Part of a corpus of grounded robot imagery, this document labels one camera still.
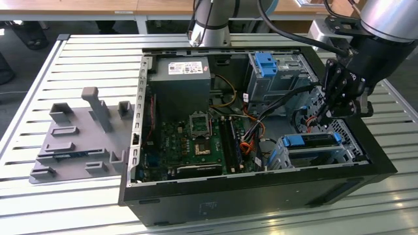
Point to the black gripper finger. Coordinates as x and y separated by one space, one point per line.
340 98
365 107

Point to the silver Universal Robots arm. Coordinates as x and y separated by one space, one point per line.
213 29

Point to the grey parts rack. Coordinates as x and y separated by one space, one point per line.
82 137

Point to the blue plastic drive latch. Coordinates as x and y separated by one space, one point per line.
265 64

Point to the CPU socket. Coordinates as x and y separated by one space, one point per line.
202 148

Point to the black graphics card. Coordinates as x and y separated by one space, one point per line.
200 170

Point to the wrist camera on silver bracket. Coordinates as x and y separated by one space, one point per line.
319 31

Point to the green motherboard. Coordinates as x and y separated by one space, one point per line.
173 144

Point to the metal disk bay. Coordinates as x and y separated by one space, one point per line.
313 149

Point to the wooden desk grey frame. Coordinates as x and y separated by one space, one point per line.
98 6

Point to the grey metal drive cage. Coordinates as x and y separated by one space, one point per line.
284 80

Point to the hard disk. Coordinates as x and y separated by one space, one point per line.
295 142

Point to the black PC case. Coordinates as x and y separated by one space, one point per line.
229 200

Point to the grey power supply unit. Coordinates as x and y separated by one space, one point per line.
184 85

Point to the green RAM stick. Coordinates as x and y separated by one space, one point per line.
70 155

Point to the black RAM slot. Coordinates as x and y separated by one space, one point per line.
236 144
228 144
232 144
224 144

